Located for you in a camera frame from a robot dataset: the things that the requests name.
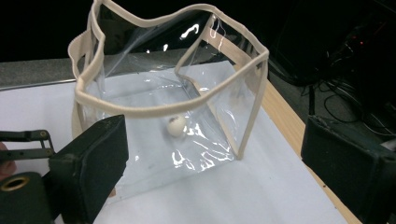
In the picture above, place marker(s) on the clear bag with beige trim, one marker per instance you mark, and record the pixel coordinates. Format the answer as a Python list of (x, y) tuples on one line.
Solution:
[(155, 110)]

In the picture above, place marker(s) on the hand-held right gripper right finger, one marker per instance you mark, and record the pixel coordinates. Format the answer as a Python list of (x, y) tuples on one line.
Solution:
[(348, 168)]

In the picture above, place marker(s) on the small white ball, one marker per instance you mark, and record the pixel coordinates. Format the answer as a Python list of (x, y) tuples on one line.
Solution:
[(176, 125)]

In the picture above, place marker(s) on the white table mat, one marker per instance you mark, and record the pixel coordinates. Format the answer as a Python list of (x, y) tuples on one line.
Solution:
[(249, 193)]

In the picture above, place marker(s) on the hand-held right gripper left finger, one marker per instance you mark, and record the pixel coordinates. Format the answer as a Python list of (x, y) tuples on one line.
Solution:
[(93, 161)]

